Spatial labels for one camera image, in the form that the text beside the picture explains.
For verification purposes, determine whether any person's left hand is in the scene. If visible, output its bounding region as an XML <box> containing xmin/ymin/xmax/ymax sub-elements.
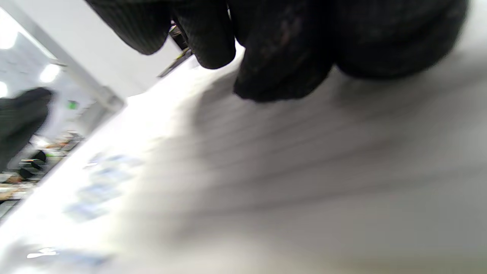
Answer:
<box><xmin>0</xmin><ymin>88</ymin><xmax>54</xmax><ymax>172</ymax></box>

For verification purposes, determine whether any blue spiral lined notebook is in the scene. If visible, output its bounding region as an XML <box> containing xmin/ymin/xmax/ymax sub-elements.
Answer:
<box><xmin>0</xmin><ymin>53</ymin><xmax>487</xmax><ymax>274</ymax></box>

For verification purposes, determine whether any person's right hand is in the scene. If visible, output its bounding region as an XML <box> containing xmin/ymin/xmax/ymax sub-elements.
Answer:
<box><xmin>84</xmin><ymin>0</ymin><xmax>468</xmax><ymax>102</ymax></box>

